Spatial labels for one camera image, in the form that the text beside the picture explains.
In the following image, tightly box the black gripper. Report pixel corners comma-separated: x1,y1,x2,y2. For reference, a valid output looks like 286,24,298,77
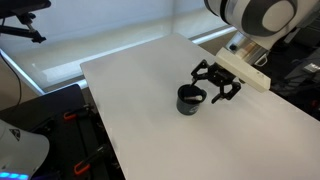
191,60,241,104

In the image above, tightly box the white marker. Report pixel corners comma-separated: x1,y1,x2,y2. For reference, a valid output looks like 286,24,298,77
184,95,203,101

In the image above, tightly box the dark blue mug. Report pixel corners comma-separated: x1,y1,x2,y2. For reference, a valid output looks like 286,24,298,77
176,84,207,115

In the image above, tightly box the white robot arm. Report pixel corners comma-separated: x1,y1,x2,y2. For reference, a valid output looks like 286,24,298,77
191,0,320,100

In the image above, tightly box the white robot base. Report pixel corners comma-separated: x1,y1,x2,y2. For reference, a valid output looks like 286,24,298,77
0,120,50,180

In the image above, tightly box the black side table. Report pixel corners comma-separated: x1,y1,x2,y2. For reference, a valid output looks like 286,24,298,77
1,85,125,180

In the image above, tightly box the orange black clamp left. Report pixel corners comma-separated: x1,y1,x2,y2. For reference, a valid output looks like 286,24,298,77
63,105,92,121

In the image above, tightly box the orange black clamp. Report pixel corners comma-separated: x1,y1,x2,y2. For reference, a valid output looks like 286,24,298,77
63,105,92,121
73,146,107,176

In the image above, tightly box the orange black clamp right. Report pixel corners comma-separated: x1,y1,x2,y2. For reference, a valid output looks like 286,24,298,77
73,146,107,176

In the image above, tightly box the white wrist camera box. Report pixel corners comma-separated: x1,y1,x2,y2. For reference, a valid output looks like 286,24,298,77
215,48,271,92

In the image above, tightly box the black cable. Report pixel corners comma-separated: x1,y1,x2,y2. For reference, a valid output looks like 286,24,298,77
0,53,23,108

